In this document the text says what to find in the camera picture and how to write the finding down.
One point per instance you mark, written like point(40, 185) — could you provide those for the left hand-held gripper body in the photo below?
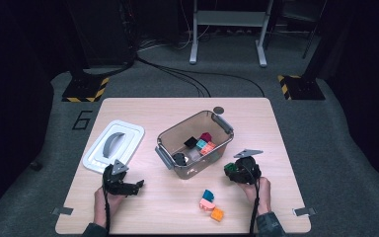
point(115, 181)

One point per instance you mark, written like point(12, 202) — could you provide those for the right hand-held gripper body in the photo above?
point(248, 169)

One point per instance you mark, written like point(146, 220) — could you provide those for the green toy block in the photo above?
point(229, 167)

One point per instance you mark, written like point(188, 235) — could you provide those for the coral toy block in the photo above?
point(209, 149)

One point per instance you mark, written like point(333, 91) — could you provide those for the magenta toy block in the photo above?
point(206, 136)

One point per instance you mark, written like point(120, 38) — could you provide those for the teal toy block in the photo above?
point(201, 143)

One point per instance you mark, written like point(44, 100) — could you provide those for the black toy block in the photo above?
point(190, 142)

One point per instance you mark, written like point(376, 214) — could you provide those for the clear brown storage box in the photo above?
point(184, 128)

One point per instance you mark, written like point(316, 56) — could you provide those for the person's left hand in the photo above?
point(107, 207)

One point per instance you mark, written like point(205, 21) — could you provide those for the person's right hand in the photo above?
point(260, 197)

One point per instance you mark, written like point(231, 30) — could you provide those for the blue toy block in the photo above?
point(208, 195)

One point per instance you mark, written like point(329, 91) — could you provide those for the pink toy block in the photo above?
point(206, 205)

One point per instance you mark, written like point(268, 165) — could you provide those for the orange toy block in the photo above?
point(217, 214)

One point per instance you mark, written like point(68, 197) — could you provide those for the black round object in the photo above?
point(179, 159)

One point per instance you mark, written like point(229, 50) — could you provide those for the dark round table disc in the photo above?
point(218, 110)

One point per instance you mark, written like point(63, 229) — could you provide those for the grey tape strip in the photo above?
point(304, 211)
point(62, 211)

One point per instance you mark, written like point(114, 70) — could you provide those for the black yellow striped base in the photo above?
point(85, 90)
point(304, 89)

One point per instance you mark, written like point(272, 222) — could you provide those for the white metal stand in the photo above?
point(230, 18)

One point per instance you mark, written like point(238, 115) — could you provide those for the black cabinet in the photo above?
point(102, 33)

